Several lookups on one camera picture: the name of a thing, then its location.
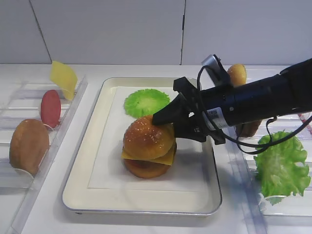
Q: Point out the golden bun right rack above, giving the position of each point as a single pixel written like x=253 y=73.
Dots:
x=238 y=75

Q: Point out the round green lettuce disc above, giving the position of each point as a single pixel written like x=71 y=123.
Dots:
x=145 y=102

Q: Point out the bottom burger bun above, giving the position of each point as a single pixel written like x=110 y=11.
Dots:
x=145 y=169

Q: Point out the clear left acrylic rack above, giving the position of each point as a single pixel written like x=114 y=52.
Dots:
x=18 y=188

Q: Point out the yellow cheese slice in rack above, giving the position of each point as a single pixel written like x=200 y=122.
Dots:
x=65 y=78

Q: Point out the orange cheese slice on burger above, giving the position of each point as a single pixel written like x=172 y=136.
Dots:
x=167 y=159

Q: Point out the clear right acrylic rack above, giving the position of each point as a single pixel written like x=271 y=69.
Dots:
x=239 y=212

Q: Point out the white paper liner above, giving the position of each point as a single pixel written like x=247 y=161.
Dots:
x=109 y=172

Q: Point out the red tomato slice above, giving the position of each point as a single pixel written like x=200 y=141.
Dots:
x=50 y=108

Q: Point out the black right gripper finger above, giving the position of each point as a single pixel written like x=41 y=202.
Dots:
x=175 y=111

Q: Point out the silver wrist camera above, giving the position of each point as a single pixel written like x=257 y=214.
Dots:
x=216 y=71

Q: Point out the green lettuce leaf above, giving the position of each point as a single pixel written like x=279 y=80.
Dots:
x=282 y=171

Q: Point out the sesame bun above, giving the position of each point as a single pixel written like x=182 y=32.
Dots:
x=145 y=141

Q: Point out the brown bun left rack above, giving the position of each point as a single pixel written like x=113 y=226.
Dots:
x=28 y=145

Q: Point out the brown meat patty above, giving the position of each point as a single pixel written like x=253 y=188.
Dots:
x=247 y=129

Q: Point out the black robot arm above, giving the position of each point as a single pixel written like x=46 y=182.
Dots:
x=289 y=92

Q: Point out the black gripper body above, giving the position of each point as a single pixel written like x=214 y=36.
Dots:
x=190 y=122

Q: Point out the clear acrylic rack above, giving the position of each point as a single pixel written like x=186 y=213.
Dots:
x=239 y=212
x=18 y=188

